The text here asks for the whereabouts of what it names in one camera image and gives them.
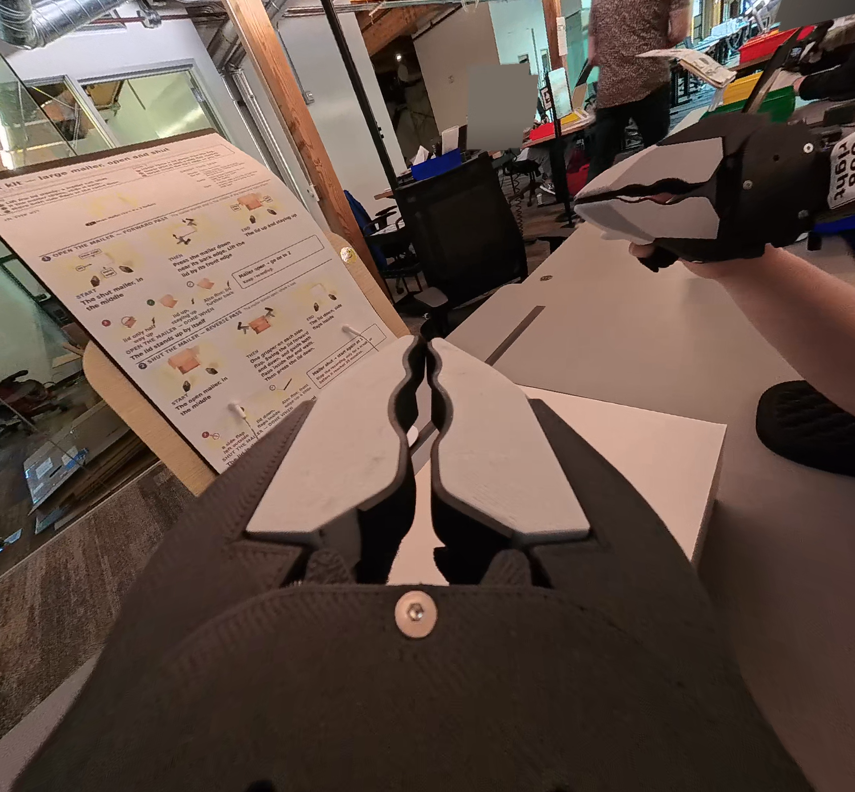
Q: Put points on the white cardboard box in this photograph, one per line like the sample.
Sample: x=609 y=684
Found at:
x=634 y=458

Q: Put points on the wooden display board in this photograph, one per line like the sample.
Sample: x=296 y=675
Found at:
x=160 y=465

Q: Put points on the black textured pad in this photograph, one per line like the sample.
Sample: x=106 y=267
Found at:
x=808 y=428

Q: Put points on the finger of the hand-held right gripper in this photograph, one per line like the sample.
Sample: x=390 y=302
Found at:
x=668 y=224
x=668 y=164

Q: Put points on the glass partition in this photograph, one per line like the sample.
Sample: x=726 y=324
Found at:
x=47 y=117

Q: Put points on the flat cardboard sheet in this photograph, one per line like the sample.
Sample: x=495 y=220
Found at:
x=53 y=475

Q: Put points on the black mesh office chair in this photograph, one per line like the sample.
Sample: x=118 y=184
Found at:
x=461 y=224

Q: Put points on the green storage bin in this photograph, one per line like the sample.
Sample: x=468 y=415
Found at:
x=780 y=101

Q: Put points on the wooden post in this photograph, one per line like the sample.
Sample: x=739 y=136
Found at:
x=267 y=104
x=551 y=4

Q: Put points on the small blue bin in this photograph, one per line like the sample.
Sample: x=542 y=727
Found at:
x=437 y=167

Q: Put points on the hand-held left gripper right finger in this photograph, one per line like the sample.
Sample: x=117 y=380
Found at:
x=507 y=465

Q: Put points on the red storage bin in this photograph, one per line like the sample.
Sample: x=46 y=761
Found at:
x=761 y=47

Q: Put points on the blue storage bin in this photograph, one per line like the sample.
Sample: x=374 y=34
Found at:
x=838 y=231

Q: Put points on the blue office chair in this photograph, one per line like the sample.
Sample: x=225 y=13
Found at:
x=357 y=218

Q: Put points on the person's right hand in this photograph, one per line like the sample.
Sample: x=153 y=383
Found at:
x=728 y=274

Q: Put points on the printed instruction sheet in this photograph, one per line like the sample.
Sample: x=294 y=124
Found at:
x=167 y=271

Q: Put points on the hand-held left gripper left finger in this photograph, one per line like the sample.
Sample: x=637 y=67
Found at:
x=334 y=465

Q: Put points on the white paper packets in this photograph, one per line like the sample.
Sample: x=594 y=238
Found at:
x=694 y=64

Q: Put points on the person's right forearm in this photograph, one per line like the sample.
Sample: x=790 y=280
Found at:
x=815 y=318

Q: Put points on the yellow storage bin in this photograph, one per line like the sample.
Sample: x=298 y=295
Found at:
x=741 y=89

